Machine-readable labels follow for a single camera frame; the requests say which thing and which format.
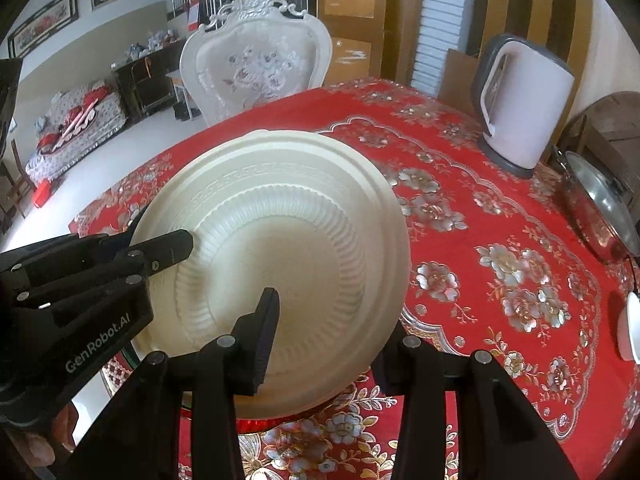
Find wide framed flower picture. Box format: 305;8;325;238
7;0;80;59

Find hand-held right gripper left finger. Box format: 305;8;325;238
65;287;281;480

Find white louvred panel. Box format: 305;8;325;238
411;0;471;95

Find dark wooden cabinet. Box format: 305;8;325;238
112;42;186;118

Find flat cardboard sheet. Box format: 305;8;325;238
437;49;483;101

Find white porcelain ornaments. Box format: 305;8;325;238
127;30;183;58

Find red floral tablecloth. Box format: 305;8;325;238
67;77;640;480

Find white ornate floral chair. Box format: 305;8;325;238
179;0;333;127

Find person's left hand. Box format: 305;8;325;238
10;405;78;467

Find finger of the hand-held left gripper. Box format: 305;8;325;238
0;230;194;286
15;272;148;313

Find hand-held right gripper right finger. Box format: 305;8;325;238
370;322;581;480

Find small white table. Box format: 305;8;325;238
165;70;201;121

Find white electric kettle grey handle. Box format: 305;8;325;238
476;34;576;179

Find red scalloped glass plate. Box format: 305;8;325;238
180;402;321;436

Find steel pot with glass lid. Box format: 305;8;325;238
552;145;640;263

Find small cardboard box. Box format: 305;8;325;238
331;37;373;86

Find wooden chair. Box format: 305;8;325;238
0;140;33;233

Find white ribbed plastic plate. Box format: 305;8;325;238
129;129;413;420

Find floral covered sofa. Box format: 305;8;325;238
25;80;128;181

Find white bowl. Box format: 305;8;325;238
617;292;640;363

